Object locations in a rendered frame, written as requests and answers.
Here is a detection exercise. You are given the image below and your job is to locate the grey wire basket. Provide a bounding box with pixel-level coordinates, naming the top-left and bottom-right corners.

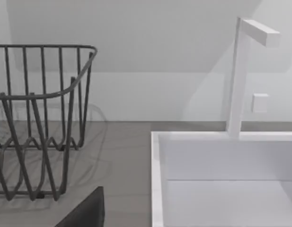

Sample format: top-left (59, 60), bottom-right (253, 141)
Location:
top-left (0, 44), bottom-right (98, 202)

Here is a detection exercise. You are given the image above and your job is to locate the tall white tap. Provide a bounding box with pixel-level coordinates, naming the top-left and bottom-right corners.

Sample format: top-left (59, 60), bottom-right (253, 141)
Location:
top-left (226, 16), bottom-right (281, 138)

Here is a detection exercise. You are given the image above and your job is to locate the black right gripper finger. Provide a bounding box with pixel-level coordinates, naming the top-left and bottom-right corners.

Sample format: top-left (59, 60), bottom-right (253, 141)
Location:
top-left (54, 186), bottom-right (106, 227)

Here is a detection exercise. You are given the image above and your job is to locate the small white tap knob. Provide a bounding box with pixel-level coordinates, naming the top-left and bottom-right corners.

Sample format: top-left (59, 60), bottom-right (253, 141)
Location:
top-left (251, 93), bottom-right (270, 114)

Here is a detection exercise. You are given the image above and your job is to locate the white sink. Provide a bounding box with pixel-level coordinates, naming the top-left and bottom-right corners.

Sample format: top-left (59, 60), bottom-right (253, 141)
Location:
top-left (150, 131), bottom-right (292, 227)

